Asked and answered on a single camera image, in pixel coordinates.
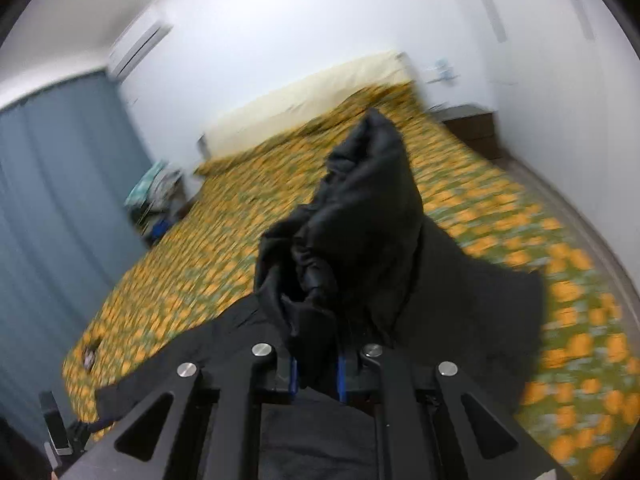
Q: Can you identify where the grey blue curtain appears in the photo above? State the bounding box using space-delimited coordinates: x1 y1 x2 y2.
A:
0 70 153 441

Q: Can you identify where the cream bed headboard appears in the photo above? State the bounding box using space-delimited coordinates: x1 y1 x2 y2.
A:
202 51 413 158

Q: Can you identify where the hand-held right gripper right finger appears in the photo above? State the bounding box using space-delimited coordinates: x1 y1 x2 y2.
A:
336 342 573 480

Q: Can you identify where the small dark object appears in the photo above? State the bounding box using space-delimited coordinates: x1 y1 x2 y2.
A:
80 342 101 373

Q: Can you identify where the orange floral bed sheet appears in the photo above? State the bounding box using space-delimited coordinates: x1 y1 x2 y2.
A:
62 80 640 480

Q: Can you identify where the grey wall trim strip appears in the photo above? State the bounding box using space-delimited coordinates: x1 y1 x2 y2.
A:
470 0 508 43
550 0 596 41

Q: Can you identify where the pile of patterned cloths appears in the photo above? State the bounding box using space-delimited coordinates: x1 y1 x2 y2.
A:
124 160 183 251

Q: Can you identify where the brown wooden nightstand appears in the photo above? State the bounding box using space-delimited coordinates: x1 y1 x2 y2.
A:
442 104 506 161

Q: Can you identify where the black puffer jacket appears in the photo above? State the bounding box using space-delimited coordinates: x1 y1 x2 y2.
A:
95 107 548 480

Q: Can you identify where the white wall air conditioner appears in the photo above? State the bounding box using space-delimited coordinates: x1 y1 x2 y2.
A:
107 20 173 81

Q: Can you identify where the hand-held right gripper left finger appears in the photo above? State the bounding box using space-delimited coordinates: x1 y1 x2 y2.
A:
60 342 301 480

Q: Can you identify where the white wall socket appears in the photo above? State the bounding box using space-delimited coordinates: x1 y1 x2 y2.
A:
425 57 458 86

